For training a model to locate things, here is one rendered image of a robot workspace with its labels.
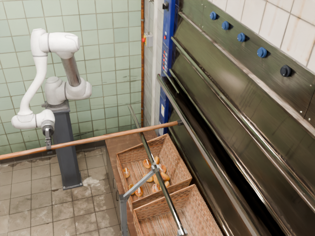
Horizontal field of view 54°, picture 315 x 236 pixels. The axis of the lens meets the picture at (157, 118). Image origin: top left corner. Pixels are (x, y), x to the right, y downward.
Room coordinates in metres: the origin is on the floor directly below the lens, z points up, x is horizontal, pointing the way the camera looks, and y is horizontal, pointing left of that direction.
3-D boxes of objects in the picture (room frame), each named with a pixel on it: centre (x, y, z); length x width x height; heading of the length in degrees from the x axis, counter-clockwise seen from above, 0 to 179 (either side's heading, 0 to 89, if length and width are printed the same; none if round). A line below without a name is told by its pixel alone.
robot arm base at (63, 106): (2.26, 0.92, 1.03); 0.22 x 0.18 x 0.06; 110
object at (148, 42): (2.73, 0.11, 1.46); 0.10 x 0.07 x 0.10; 19
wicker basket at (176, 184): (1.78, 0.03, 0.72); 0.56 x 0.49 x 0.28; 20
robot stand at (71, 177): (2.27, 0.90, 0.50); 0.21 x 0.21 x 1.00; 20
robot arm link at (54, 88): (2.27, 0.89, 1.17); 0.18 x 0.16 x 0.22; 96
